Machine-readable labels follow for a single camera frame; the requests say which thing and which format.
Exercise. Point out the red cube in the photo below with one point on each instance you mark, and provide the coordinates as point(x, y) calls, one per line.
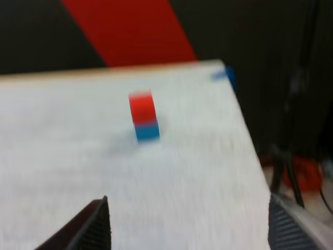
point(141, 107)

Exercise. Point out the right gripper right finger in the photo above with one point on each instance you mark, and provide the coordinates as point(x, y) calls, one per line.
point(288, 229)

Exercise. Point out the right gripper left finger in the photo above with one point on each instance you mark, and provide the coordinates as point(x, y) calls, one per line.
point(88, 229)

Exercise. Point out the blue cube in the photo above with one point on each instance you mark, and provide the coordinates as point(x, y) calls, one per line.
point(147, 132)

